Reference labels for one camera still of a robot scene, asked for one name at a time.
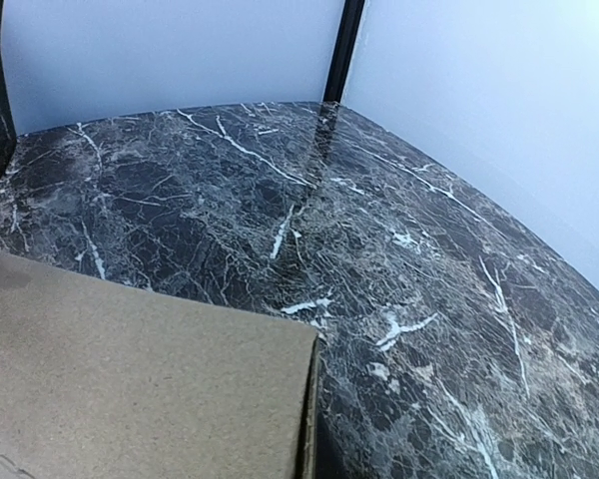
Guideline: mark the brown cardboard box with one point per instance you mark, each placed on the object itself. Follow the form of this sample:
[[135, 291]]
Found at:
[[101, 380]]

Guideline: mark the left black frame post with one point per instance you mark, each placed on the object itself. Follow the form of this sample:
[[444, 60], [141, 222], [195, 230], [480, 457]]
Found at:
[[343, 50]]

